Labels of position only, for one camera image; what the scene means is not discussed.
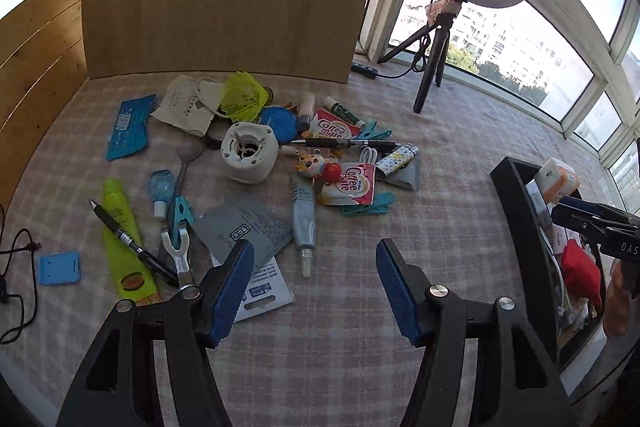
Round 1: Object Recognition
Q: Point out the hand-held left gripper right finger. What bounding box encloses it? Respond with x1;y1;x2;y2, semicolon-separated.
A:
376;238;576;427

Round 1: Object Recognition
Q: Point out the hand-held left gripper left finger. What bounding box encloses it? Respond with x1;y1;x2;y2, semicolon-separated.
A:
56;239;255;427

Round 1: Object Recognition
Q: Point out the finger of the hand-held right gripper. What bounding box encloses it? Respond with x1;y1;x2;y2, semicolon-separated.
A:
550;205;626;241
559;195;640;226

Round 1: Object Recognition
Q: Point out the black container tray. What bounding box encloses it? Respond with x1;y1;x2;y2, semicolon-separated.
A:
490;156;609;370

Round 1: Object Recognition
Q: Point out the white forked tool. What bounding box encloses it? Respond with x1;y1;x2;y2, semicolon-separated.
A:
160;227;197;291

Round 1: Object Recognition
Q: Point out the teal clothespin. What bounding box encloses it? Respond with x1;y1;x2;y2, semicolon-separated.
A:
167;196;195;248
356;120;394;142
341;191;396;218

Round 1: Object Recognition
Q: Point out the grey cream tube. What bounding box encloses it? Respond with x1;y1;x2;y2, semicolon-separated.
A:
291;173;319;278

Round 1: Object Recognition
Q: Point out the plain grey sachet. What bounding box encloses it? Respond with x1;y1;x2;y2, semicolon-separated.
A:
377;152;422;193

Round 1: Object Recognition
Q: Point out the black pen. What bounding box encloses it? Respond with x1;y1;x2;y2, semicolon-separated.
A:
88;199;180;288
291;137;402;151

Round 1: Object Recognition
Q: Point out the red white creamer packet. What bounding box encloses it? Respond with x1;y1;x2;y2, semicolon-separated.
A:
308;108;364;140
316;162;377;208

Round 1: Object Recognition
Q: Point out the printed lighter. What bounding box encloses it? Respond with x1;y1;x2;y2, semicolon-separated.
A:
375;144;420;173

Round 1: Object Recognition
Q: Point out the yellow-green tube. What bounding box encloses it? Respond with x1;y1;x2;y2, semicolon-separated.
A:
102;178;161;306

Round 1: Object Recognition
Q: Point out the white round device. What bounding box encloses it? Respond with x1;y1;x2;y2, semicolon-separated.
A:
220;122;279;184

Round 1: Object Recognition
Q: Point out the person's right hand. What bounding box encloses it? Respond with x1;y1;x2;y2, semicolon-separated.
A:
602;256;633;338

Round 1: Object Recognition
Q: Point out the orange white tissue pack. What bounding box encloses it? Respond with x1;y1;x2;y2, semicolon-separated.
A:
533;158;581;204

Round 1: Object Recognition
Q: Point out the white card with blue label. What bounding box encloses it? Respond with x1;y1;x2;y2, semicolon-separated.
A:
232;256;296;324

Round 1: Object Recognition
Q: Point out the small white box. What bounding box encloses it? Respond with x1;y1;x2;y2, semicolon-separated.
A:
525;182;554;229

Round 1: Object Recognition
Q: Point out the red cloth pouch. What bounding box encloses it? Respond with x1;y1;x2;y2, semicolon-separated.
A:
561;239;603;314

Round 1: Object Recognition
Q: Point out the grey sachet with small label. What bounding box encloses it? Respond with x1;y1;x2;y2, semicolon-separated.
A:
192;198;294;269

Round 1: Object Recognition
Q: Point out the small blue clear bottle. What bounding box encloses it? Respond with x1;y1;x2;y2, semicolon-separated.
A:
149;170;176;221

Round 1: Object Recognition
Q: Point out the metal spoon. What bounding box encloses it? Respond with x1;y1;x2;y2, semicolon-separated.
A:
158;140;206;260

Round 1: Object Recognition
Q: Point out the blue plastic card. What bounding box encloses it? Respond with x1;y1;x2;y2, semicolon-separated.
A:
39;251;82;287

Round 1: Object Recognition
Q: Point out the blue round tape measure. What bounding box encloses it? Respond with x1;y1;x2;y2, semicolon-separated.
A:
258;106;301;144

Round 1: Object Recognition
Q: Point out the green white lip balm stick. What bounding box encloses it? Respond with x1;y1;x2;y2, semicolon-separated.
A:
323;96;365;126

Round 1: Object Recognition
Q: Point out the cream paper pouch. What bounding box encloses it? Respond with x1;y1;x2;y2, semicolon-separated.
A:
150;75;226;138

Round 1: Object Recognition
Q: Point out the yellow plastic shuttlecock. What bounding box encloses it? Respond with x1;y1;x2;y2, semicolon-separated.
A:
218;71;276;124

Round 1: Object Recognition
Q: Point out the blue wet wipe packet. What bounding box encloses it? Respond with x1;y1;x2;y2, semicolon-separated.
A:
106;94;157;162

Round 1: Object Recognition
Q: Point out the beige bottle with grey cap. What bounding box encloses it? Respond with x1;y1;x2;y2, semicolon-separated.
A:
298;93;317;133

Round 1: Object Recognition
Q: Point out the black tripod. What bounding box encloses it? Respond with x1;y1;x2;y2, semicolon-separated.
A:
377;13;457;115

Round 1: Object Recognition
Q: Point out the cartoon doll keychain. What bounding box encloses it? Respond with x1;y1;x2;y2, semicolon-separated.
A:
294;147;347;186

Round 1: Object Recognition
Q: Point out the white window frame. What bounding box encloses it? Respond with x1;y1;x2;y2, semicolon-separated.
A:
352;0;640;212

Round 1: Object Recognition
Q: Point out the thin black cable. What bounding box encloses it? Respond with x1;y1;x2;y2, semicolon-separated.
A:
0;204;44;346

